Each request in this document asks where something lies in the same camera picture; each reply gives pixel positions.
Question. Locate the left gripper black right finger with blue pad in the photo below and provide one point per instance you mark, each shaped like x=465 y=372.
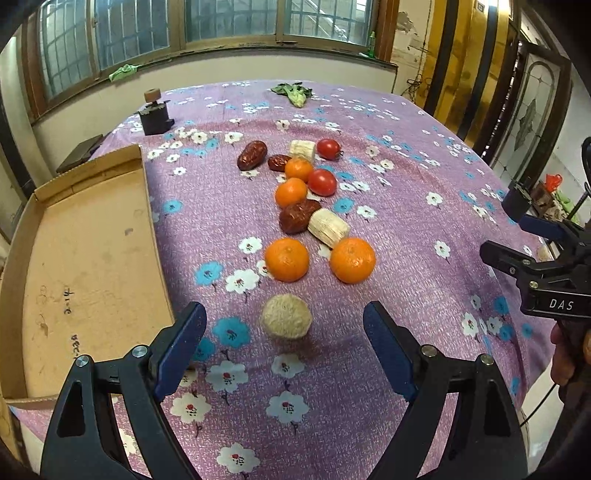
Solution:
x=460 y=421

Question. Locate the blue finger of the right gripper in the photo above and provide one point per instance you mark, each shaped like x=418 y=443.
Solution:
x=550 y=230

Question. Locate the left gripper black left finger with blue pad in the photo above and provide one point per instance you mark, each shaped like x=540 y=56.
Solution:
x=83 y=441

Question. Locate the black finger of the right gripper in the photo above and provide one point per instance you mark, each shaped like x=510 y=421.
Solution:
x=518 y=265

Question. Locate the orange mandarin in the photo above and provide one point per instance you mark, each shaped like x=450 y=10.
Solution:
x=299 y=168
x=287 y=260
x=290 y=192
x=353 y=260

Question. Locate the white corn piece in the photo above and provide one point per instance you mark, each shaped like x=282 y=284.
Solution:
x=303 y=149
x=327 y=227

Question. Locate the round beige corn piece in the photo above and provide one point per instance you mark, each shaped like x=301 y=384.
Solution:
x=287 y=317

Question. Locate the large red date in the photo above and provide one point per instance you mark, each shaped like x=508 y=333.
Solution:
x=252 y=155
x=295 y=217

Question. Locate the person's hand holding gripper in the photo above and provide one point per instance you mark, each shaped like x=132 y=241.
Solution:
x=563 y=362

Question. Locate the cluttered side table right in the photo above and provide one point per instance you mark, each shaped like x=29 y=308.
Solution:
x=550 y=203

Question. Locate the dark cylinder clamp right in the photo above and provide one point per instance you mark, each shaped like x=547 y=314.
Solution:
x=517 y=202

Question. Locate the glass panel door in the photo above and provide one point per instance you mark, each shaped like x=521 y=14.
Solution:
x=532 y=115

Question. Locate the shallow cardboard box tray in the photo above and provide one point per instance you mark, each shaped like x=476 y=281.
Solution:
x=82 y=277

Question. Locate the red tomato near oranges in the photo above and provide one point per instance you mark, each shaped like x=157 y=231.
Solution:
x=322 y=182

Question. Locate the small red tomato far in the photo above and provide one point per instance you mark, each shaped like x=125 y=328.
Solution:
x=329 y=149

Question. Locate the purple floral tablecloth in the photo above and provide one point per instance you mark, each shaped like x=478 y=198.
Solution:
x=253 y=406

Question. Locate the green bottle on windowsill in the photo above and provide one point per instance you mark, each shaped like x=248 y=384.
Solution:
x=371 y=46

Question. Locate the small red date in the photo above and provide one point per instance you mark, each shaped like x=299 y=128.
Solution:
x=278 y=162

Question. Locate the dark wooden stool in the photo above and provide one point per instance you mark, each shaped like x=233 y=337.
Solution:
x=80 y=154

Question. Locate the green leafy vegetable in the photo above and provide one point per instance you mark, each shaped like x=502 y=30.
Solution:
x=295 y=92

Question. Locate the black clamp with wooden knob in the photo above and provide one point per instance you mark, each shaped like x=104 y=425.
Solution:
x=153 y=115

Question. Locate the green cloth on windowsill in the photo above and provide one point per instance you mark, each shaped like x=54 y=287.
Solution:
x=123 y=72

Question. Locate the wooden framed window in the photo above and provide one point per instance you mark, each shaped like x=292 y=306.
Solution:
x=68 y=47

